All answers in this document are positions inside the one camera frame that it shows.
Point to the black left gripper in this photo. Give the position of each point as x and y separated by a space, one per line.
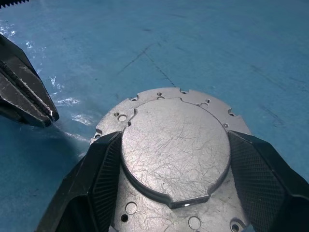
12 3

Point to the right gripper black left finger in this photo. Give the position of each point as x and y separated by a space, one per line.
91 183

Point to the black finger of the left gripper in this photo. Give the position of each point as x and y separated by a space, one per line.
21 106

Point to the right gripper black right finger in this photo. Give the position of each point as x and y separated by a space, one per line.
265 183

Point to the notched silver motor lid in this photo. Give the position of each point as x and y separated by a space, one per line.
173 149

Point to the blue plastic table cover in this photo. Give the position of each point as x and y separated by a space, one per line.
193 48

